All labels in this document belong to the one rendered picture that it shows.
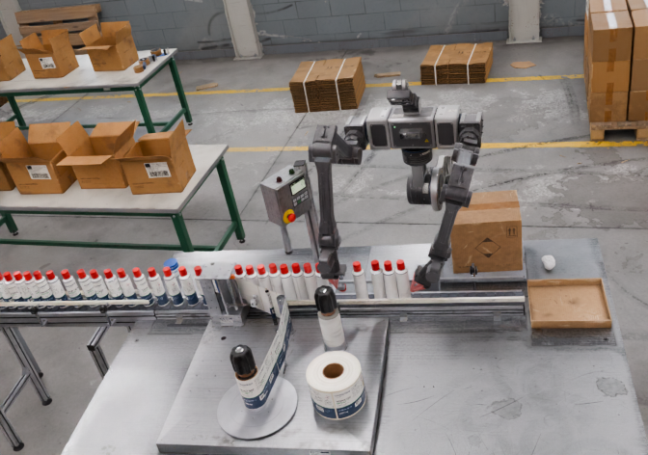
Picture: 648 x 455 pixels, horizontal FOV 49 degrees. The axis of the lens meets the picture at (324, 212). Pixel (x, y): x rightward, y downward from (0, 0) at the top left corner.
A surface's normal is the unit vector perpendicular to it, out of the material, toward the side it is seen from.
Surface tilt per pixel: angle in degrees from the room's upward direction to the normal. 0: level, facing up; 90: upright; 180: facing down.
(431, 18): 90
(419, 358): 0
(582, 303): 0
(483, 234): 90
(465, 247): 90
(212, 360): 0
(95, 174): 90
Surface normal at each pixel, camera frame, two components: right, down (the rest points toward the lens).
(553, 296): -0.17, -0.83
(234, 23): -0.27, 0.56
